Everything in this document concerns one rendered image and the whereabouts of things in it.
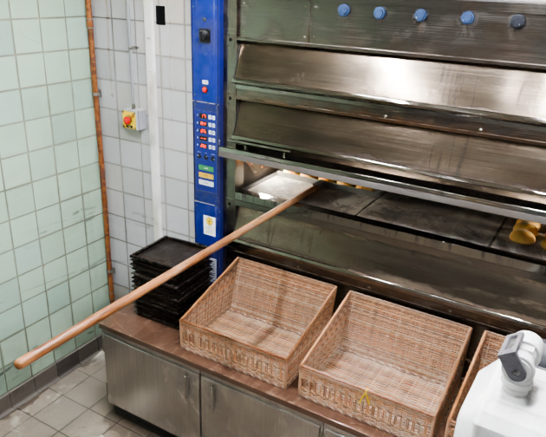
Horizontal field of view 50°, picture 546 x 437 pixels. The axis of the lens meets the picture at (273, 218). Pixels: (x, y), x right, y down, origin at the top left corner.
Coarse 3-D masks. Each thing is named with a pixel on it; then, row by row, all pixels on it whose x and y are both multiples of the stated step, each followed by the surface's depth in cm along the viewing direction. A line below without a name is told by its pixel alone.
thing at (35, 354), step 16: (304, 192) 278; (256, 224) 244; (224, 240) 226; (192, 256) 213; (176, 272) 203; (144, 288) 191; (112, 304) 180; (96, 320) 174; (64, 336) 165; (32, 352) 157; (48, 352) 160; (16, 368) 154
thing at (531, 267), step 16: (240, 192) 284; (256, 192) 284; (272, 208) 277; (288, 208) 272; (304, 208) 267; (320, 208) 268; (336, 224) 261; (352, 224) 257; (368, 224) 253; (384, 224) 253; (416, 240) 244; (432, 240) 240; (448, 240) 239; (480, 256) 232; (496, 256) 229; (512, 256) 227; (528, 256) 228; (544, 272) 221
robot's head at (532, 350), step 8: (528, 336) 121; (536, 336) 122; (512, 344) 121; (528, 344) 119; (536, 344) 119; (520, 352) 117; (528, 352) 117; (536, 352) 119; (536, 360) 119; (504, 376) 122; (512, 384) 119; (520, 384) 119; (528, 384) 119
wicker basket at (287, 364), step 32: (224, 288) 288; (256, 288) 288; (288, 288) 280; (320, 288) 272; (192, 320) 269; (224, 320) 287; (256, 320) 287; (288, 320) 281; (320, 320) 260; (192, 352) 262; (224, 352) 262; (256, 352) 242; (288, 352) 264; (288, 384) 242
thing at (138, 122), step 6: (126, 108) 297; (138, 108) 298; (126, 114) 296; (138, 114) 294; (144, 114) 298; (132, 120) 295; (138, 120) 295; (144, 120) 298; (126, 126) 298; (132, 126) 296; (138, 126) 296; (144, 126) 299
